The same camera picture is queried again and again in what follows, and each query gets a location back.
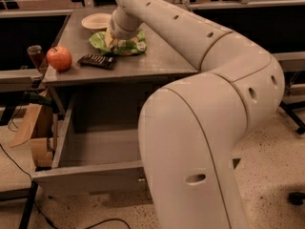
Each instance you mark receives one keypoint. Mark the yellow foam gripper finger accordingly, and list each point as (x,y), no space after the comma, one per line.
(108,38)

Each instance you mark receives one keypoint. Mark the green rice chip bag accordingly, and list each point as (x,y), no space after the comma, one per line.
(136,45)

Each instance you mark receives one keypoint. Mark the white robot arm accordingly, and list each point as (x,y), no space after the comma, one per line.
(238,85)

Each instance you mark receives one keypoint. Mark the grey open top drawer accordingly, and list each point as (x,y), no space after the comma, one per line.
(111,135)

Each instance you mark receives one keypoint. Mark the beige bowl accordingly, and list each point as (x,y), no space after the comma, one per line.
(96,22)

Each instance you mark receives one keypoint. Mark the dark chocolate bar wrapper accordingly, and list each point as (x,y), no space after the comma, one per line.
(96,60)

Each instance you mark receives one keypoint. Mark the grey cabinet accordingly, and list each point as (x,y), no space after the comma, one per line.
(159,60)

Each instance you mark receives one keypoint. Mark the red apple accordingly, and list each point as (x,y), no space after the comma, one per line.
(59,58)

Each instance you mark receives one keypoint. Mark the brown glass cup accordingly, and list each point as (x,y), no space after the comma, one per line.
(36,55)

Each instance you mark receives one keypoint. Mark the green bottle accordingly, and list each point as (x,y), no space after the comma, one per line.
(37,99)

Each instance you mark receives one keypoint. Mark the cardboard box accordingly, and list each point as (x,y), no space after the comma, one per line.
(36,130)

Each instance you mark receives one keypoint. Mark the black stand leg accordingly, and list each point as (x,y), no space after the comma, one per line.
(24,223)

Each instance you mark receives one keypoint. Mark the black chair base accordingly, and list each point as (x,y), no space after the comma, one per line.
(289,110)

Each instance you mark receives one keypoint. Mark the grey left bench rail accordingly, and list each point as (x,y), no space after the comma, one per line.
(18,31)

